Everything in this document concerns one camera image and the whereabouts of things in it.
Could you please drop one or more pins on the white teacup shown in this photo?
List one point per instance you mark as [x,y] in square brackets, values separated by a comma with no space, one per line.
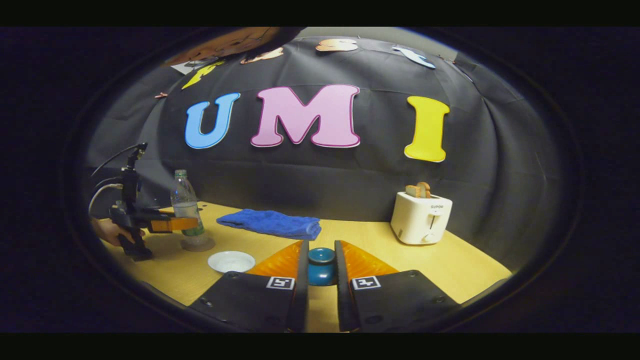
[231,261]

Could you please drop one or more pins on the blue teacup lid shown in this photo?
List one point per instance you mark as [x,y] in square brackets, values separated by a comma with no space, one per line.
[321,267]

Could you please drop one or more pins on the clear plastic water bottle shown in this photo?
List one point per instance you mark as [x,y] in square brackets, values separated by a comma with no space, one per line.
[186,205]

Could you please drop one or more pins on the white toaster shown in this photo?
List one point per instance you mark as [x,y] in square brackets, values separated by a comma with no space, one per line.
[421,217]

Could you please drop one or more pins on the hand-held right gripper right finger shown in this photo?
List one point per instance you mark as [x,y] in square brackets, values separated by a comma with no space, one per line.
[344,300]

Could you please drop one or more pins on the pink clip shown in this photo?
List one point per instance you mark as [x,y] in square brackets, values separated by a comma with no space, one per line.
[161,94]

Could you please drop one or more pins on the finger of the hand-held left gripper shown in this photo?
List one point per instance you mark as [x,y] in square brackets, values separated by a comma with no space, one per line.
[170,225]

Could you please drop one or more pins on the toasted bread slice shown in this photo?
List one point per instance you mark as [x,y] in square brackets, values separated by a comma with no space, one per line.
[418,190]

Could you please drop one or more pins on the brown blurred object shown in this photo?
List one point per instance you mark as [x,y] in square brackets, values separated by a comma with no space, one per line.
[225,45]

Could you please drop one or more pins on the round coaster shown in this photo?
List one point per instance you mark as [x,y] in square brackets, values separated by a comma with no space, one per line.
[197,243]

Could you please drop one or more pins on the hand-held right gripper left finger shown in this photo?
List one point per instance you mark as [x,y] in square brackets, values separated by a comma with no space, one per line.
[299,300]

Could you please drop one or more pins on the blue towel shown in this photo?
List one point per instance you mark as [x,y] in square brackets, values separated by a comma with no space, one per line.
[270,223]

